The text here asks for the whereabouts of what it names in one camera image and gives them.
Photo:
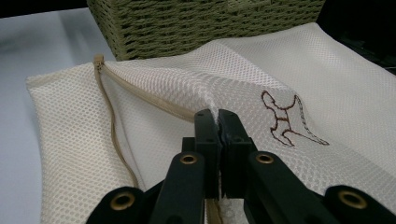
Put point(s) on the green woven basket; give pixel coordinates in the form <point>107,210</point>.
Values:
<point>193,28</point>

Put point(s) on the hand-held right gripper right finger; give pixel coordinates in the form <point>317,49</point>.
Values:
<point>233,146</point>

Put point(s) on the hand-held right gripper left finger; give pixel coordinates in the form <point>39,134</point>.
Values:
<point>210,146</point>

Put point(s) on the white mesh laundry bag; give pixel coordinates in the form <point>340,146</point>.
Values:
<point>327,77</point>

